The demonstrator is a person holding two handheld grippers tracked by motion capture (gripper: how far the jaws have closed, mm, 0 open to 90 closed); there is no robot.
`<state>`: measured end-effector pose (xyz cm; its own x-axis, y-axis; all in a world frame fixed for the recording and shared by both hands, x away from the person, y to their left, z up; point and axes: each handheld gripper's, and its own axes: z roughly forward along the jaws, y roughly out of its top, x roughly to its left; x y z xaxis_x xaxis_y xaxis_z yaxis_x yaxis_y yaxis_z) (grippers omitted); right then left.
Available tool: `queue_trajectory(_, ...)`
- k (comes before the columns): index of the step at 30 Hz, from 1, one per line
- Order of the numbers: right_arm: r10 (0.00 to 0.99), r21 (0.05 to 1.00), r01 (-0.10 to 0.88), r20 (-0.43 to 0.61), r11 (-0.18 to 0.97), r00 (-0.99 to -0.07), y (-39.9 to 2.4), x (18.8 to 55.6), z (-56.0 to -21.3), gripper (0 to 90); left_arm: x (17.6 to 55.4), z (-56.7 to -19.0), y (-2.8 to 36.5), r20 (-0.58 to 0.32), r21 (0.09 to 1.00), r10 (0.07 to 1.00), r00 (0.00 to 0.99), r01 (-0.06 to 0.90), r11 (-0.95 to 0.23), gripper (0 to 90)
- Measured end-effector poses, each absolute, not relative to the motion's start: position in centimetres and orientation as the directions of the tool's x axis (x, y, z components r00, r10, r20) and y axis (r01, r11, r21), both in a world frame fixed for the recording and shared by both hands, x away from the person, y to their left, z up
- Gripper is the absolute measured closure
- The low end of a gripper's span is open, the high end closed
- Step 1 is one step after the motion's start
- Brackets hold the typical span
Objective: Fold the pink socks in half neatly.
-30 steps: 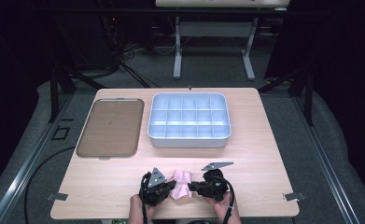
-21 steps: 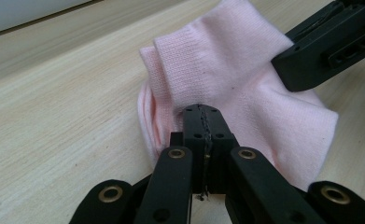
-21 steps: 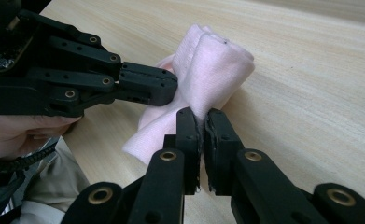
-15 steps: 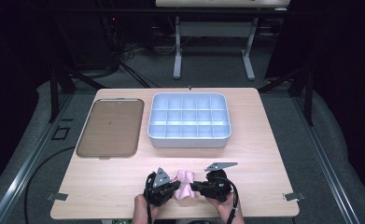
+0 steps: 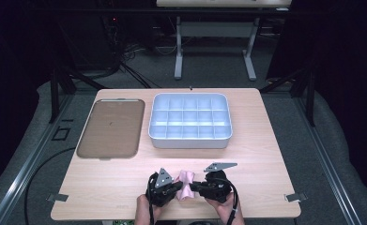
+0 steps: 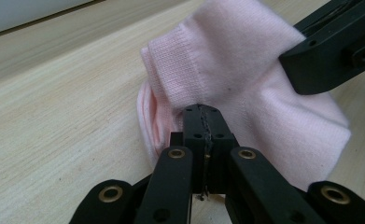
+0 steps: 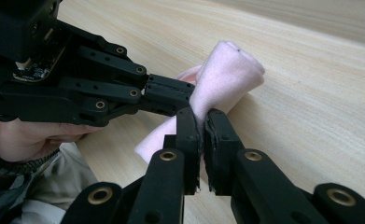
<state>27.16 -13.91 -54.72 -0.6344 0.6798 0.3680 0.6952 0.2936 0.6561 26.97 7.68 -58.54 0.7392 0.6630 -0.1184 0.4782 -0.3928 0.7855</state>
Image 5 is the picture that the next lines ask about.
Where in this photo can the black frame strut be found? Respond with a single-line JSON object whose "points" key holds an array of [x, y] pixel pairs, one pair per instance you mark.
{"points": [[55, 93], [310, 100]]}

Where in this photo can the person's left hand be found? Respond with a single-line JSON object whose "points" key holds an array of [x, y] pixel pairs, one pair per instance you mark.
{"points": [[143, 209]]}

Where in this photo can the aluminium floor rail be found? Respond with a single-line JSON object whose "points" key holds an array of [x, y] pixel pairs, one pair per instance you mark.
{"points": [[326, 162], [27, 162]]}

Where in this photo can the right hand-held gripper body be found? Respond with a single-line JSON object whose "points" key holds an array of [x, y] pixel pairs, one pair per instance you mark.
{"points": [[217, 187]]}

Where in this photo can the pink sock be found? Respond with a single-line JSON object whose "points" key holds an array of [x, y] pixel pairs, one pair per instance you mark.
{"points": [[186, 179]]}

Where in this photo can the person's right hand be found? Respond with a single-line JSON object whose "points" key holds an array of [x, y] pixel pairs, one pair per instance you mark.
{"points": [[228, 211]]}

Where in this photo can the grey metal table bracket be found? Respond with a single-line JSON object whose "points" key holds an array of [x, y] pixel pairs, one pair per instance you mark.
{"points": [[296, 197], [57, 197]]}

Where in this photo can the desk with white legs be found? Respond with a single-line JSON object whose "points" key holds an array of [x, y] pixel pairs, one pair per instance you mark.
{"points": [[215, 29]]}

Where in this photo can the white divided organizer box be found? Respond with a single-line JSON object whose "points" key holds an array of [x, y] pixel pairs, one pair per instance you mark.
{"points": [[190, 120]]}

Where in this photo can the brown rectangular tray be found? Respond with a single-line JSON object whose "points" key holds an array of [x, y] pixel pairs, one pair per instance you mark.
{"points": [[112, 128]]}

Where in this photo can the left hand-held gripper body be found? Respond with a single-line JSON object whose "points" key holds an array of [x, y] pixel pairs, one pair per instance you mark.
{"points": [[160, 190]]}

